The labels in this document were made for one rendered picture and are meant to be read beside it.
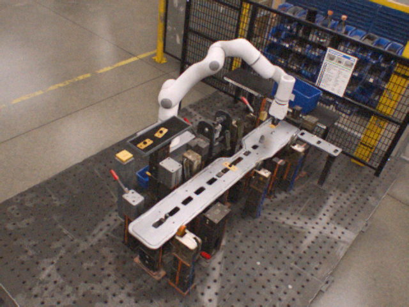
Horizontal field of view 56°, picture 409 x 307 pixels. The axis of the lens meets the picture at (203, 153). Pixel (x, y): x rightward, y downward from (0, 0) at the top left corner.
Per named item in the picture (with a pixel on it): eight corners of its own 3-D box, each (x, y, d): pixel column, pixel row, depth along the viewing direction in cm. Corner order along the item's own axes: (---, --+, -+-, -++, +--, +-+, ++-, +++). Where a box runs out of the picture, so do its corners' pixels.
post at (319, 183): (325, 191, 260) (340, 158, 242) (310, 183, 264) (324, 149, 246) (329, 186, 264) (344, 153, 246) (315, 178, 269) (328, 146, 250)
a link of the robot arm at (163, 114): (156, 121, 249) (158, 89, 234) (162, 105, 263) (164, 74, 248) (174, 124, 249) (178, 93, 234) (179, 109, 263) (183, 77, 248)
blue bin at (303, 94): (303, 114, 269) (308, 98, 260) (270, 94, 284) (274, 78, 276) (317, 107, 278) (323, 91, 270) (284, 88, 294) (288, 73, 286)
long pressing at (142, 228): (158, 256, 171) (158, 254, 170) (123, 228, 180) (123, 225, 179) (301, 130, 260) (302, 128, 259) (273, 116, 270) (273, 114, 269)
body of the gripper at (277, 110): (271, 98, 235) (267, 114, 242) (285, 105, 231) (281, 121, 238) (277, 94, 240) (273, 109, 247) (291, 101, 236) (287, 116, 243)
